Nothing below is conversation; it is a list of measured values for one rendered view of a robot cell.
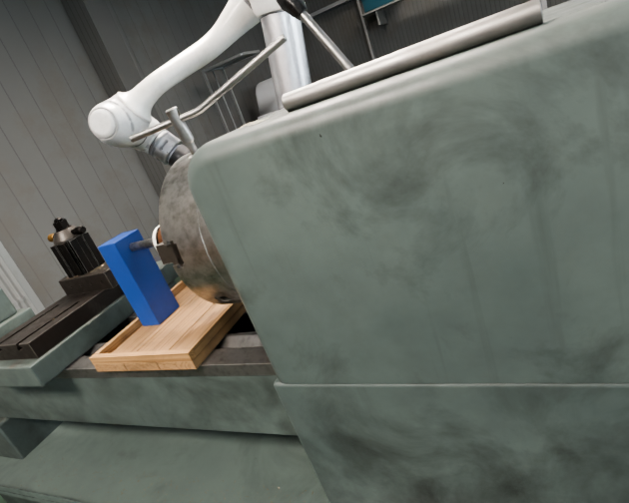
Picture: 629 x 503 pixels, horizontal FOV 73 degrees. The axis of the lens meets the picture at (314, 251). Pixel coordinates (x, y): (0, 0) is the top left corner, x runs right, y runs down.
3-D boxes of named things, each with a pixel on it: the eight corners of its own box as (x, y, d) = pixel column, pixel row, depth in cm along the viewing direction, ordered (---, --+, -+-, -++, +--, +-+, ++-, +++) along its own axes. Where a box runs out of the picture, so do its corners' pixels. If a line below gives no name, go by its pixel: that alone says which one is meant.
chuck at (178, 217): (310, 239, 103) (250, 115, 88) (258, 335, 79) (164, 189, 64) (279, 244, 107) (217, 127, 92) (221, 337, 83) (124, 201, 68)
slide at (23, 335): (159, 267, 134) (152, 255, 133) (38, 358, 99) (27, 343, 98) (120, 274, 143) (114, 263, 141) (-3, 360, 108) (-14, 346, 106)
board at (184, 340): (276, 275, 112) (271, 261, 110) (197, 369, 82) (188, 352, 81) (191, 287, 126) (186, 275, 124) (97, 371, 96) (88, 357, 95)
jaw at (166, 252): (217, 218, 83) (176, 239, 73) (226, 242, 84) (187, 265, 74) (176, 228, 88) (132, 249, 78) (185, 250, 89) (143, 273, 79)
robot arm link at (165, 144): (146, 151, 123) (163, 163, 124) (164, 126, 124) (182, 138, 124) (153, 158, 132) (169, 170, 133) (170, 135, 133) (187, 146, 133)
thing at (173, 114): (197, 172, 79) (163, 113, 73) (200, 167, 81) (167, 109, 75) (207, 168, 78) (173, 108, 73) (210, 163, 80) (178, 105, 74)
